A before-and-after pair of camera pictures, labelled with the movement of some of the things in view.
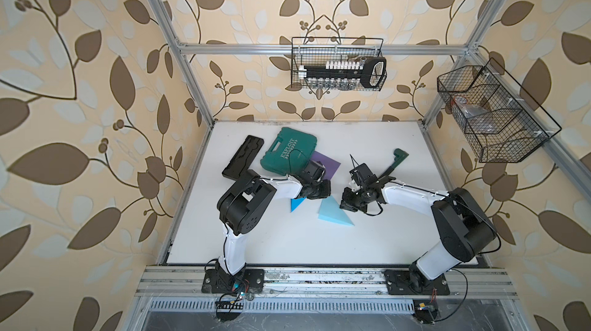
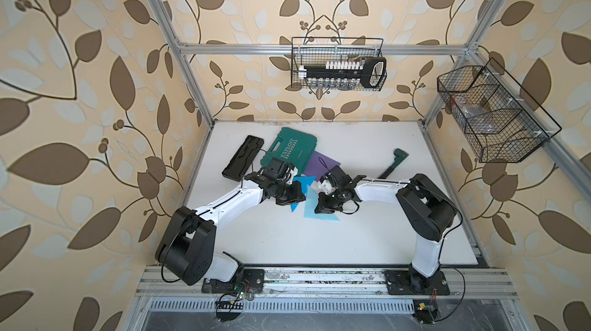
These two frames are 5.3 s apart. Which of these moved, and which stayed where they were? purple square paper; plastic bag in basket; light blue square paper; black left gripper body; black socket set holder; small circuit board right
Moved: light blue square paper; black left gripper body
Stayed: small circuit board right; plastic bag in basket; black socket set holder; purple square paper
